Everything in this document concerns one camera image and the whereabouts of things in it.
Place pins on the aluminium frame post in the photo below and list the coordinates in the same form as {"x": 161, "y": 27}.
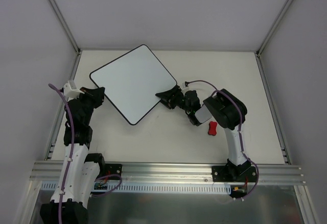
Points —
{"x": 54, "y": 6}
{"x": 280, "y": 16}

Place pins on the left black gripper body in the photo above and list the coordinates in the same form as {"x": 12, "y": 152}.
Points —
{"x": 89, "y": 97}

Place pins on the right aluminium frame post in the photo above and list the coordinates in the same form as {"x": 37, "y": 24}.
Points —
{"x": 280, "y": 16}

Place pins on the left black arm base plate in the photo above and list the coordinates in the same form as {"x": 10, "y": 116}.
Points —
{"x": 112, "y": 170}

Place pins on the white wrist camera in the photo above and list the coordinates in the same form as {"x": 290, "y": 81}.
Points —
{"x": 69, "y": 88}
{"x": 184, "y": 88}

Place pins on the white board with black frame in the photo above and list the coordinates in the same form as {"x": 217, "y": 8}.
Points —
{"x": 132, "y": 81}

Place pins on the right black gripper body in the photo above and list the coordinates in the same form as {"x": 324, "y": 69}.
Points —
{"x": 176, "y": 97}

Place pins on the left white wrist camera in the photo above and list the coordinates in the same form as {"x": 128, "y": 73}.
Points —
{"x": 69, "y": 88}

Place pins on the red whiteboard eraser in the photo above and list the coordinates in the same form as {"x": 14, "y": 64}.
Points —
{"x": 212, "y": 128}

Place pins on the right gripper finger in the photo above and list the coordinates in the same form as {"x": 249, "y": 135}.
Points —
{"x": 169, "y": 93}
{"x": 168, "y": 104}

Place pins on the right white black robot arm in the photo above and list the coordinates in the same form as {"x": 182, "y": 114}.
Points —
{"x": 229, "y": 113}

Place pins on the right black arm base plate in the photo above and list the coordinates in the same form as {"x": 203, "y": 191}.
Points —
{"x": 227, "y": 173}

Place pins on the left aluminium frame post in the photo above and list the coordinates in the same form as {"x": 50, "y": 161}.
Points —
{"x": 54, "y": 6}

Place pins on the white slotted cable duct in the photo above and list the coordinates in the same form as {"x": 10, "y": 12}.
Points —
{"x": 152, "y": 188}

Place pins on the aluminium mounting rail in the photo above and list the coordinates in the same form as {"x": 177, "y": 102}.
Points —
{"x": 180, "y": 173}

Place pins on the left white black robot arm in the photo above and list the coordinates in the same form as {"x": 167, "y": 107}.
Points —
{"x": 80, "y": 168}

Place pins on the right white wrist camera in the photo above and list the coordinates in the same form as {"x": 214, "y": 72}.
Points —
{"x": 184, "y": 88}

